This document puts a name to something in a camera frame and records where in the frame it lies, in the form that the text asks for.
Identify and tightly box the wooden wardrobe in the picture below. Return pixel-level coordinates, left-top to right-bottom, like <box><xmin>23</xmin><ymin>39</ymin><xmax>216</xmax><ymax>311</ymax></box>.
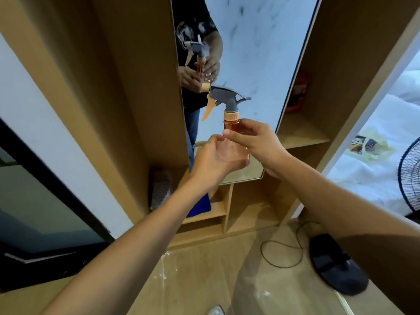
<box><xmin>0</xmin><ymin>0</ymin><xmax>420</xmax><ymax>250</ymax></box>

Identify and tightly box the cartoon print cloth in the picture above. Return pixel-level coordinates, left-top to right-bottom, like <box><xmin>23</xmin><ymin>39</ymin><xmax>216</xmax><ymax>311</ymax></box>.
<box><xmin>347</xmin><ymin>134</ymin><xmax>393</xmax><ymax>161</ymax></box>

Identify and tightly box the black standing fan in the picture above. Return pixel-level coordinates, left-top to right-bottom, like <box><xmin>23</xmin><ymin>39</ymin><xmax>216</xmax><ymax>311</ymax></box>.
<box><xmin>308</xmin><ymin>136</ymin><xmax>420</xmax><ymax>296</ymax></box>

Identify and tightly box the thin black cable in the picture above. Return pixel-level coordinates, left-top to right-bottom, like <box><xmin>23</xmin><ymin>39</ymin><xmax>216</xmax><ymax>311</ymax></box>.
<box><xmin>260</xmin><ymin>220</ymin><xmax>319</xmax><ymax>270</ymax></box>

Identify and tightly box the person's right forearm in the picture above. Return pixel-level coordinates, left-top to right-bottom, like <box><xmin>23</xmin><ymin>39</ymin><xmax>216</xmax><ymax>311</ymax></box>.
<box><xmin>272</xmin><ymin>154</ymin><xmax>420</xmax><ymax>315</ymax></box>

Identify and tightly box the tall framed mirror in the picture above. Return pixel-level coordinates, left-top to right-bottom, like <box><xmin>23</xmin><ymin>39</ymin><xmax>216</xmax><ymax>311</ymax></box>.
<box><xmin>170</xmin><ymin>0</ymin><xmax>324</xmax><ymax>186</ymax></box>

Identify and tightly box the white bed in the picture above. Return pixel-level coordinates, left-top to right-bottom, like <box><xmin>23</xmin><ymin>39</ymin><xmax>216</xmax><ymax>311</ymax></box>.
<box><xmin>325</xmin><ymin>50</ymin><xmax>420</xmax><ymax>217</ymax></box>

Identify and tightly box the blue cloth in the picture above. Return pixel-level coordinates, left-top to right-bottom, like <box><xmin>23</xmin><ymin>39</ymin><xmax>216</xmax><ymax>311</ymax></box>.
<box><xmin>186</xmin><ymin>193</ymin><xmax>212</xmax><ymax>219</ymax></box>

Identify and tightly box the orange spray bottle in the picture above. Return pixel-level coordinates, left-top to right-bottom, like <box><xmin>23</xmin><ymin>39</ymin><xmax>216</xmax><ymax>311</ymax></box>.
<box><xmin>200</xmin><ymin>85</ymin><xmax>252</xmax><ymax>161</ymax></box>

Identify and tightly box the person's left hand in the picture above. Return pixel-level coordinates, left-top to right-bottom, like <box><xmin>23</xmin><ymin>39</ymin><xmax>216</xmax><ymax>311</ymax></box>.
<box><xmin>189</xmin><ymin>134</ymin><xmax>251</xmax><ymax>191</ymax></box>

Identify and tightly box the red box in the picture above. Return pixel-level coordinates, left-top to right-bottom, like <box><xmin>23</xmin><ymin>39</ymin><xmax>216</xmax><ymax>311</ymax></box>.
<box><xmin>284</xmin><ymin>72</ymin><xmax>311</xmax><ymax>114</ymax></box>

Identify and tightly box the person's left forearm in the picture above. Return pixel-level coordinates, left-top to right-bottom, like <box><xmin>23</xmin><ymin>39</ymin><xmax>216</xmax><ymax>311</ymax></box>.
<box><xmin>41</xmin><ymin>178</ymin><xmax>217</xmax><ymax>315</ymax></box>

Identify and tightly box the person's right hand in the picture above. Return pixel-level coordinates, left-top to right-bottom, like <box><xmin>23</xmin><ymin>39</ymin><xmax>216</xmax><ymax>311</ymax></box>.
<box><xmin>222</xmin><ymin>119</ymin><xmax>293</xmax><ymax>179</ymax></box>

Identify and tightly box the grey dotted slipper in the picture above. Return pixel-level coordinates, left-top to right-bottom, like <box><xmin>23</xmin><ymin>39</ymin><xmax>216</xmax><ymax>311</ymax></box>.
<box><xmin>150</xmin><ymin>168</ymin><xmax>174</xmax><ymax>211</ymax></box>

